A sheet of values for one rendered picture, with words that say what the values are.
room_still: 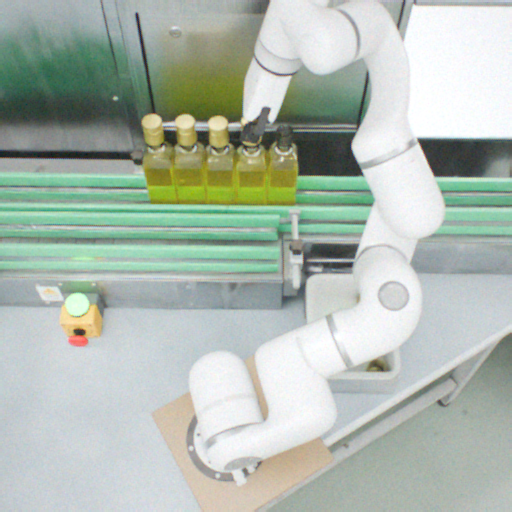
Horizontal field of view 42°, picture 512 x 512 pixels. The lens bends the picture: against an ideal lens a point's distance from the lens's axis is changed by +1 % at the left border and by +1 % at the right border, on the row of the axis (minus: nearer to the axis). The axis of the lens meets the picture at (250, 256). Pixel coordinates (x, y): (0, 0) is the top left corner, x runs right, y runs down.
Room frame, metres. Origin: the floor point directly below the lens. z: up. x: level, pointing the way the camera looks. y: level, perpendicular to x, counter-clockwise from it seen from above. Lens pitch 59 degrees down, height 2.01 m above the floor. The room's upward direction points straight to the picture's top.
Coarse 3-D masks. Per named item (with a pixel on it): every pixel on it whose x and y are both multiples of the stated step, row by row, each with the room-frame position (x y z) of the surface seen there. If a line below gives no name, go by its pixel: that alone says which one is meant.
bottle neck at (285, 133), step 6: (282, 126) 0.80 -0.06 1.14; (288, 126) 0.80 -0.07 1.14; (282, 132) 0.80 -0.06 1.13; (288, 132) 0.80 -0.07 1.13; (276, 138) 0.79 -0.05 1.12; (282, 138) 0.78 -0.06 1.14; (288, 138) 0.78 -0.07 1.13; (276, 144) 0.79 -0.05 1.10; (282, 144) 0.78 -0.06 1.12; (288, 144) 0.78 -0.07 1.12; (276, 150) 0.79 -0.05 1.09; (282, 150) 0.78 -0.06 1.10; (288, 150) 0.78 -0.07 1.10
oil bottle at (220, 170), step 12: (228, 144) 0.81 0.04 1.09; (216, 156) 0.78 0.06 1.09; (228, 156) 0.78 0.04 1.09; (204, 168) 0.77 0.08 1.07; (216, 168) 0.76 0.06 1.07; (228, 168) 0.76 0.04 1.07; (216, 180) 0.76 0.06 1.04; (228, 180) 0.76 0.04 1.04; (216, 192) 0.76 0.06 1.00; (228, 192) 0.76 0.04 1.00; (216, 204) 0.76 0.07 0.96; (228, 204) 0.76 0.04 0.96
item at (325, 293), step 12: (312, 276) 0.67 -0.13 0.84; (324, 276) 0.67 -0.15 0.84; (336, 276) 0.67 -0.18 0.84; (348, 276) 0.67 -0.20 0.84; (312, 288) 0.65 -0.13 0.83; (324, 288) 0.66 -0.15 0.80; (336, 288) 0.66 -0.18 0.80; (348, 288) 0.66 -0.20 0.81; (312, 300) 0.65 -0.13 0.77; (324, 300) 0.65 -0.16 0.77; (336, 300) 0.65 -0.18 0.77; (348, 300) 0.65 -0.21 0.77; (312, 312) 0.62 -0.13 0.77; (324, 312) 0.62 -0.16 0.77; (396, 348) 0.51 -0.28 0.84; (384, 360) 0.51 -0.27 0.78; (396, 360) 0.49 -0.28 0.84; (348, 372) 0.46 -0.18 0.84; (360, 372) 0.46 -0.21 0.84; (372, 372) 0.46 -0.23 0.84; (384, 372) 0.46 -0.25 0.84; (396, 372) 0.46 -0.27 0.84
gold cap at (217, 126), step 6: (210, 120) 0.80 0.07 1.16; (216, 120) 0.80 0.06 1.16; (222, 120) 0.80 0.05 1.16; (210, 126) 0.78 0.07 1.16; (216, 126) 0.78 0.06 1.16; (222, 126) 0.78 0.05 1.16; (210, 132) 0.78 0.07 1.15; (216, 132) 0.77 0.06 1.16; (222, 132) 0.78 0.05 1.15; (210, 138) 0.78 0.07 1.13; (216, 138) 0.77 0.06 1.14; (222, 138) 0.78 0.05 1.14; (228, 138) 0.79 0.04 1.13; (216, 144) 0.77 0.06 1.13; (222, 144) 0.78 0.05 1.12
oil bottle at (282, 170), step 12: (276, 156) 0.78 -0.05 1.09; (288, 156) 0.78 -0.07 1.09; (276, 168) 0.77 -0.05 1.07; (288, 168) 0.77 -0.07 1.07; (276, 180) 0.77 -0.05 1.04; (288, 180) 0.76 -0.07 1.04; (276, 192) 0.77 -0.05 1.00; (288, 192) 0.76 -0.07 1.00; (276, 204) 0.77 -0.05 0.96; (288, 204) 0.76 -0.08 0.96
